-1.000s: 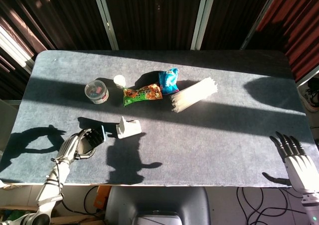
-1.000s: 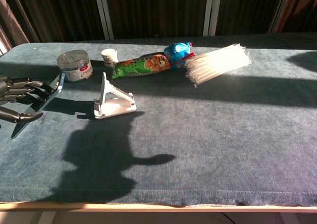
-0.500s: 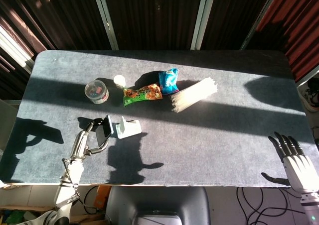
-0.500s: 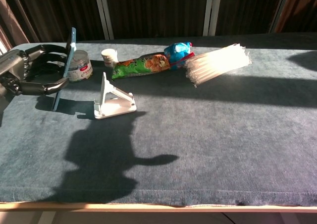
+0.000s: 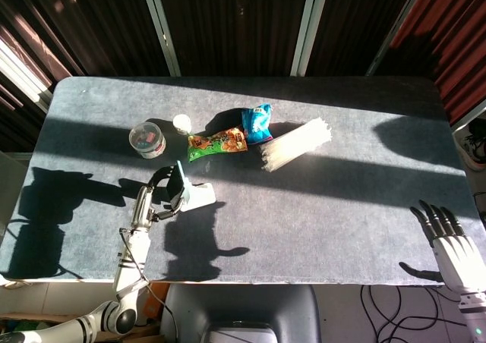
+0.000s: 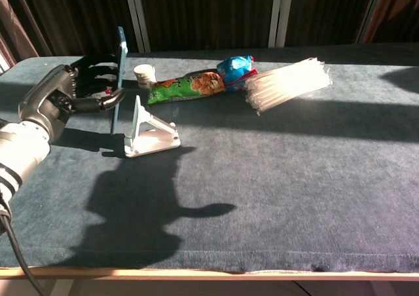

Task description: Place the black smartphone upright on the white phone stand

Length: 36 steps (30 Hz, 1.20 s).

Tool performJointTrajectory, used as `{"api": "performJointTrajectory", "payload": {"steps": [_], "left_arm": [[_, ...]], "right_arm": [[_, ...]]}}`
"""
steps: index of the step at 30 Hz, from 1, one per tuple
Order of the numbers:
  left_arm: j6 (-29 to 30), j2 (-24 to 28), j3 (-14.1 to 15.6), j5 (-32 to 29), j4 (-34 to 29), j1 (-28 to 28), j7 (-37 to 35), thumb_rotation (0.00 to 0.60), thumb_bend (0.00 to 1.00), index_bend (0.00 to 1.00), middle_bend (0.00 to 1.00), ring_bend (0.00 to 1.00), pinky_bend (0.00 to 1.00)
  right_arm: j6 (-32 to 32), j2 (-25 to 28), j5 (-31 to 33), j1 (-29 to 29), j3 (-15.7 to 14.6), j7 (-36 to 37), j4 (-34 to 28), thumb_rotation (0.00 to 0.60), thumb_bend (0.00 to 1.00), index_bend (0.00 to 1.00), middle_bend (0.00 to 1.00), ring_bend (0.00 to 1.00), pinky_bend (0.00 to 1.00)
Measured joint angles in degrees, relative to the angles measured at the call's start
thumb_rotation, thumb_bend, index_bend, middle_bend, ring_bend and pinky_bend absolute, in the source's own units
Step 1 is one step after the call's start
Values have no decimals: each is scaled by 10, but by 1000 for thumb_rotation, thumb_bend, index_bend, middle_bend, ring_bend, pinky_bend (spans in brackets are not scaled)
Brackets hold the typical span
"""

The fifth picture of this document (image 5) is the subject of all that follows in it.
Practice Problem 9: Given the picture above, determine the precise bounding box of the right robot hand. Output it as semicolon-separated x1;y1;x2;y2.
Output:
398;200;486;294

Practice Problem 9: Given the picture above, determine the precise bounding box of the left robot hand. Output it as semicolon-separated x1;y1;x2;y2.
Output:
130;165;184;234

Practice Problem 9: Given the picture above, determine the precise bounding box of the black smartphone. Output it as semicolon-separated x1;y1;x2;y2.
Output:
166;159;187;206

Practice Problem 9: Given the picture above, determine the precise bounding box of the white phone stand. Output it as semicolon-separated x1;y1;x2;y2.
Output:
178;179;217;212

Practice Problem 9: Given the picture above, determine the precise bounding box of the clear round plastic container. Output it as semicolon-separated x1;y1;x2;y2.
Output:
128;121;167;160

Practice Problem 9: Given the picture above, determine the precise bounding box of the green orange snack bag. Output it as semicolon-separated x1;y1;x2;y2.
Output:
187;125;249;164

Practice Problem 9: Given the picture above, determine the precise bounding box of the orange box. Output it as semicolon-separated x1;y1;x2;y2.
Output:
144;282;170;327

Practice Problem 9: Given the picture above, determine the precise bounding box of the black white sneaker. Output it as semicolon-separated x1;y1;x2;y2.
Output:
457;119;486;173

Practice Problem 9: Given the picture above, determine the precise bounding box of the blue snack bag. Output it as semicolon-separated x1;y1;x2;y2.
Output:
241;102;275;146

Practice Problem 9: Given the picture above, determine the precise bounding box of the grey table mat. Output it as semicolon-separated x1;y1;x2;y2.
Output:
0;76;482;286

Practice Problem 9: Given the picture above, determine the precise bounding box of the bundle of clear straws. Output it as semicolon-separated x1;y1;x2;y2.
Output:
258;117;333;173

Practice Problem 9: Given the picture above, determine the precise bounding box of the black cable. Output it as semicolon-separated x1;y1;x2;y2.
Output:
358;284;465;343

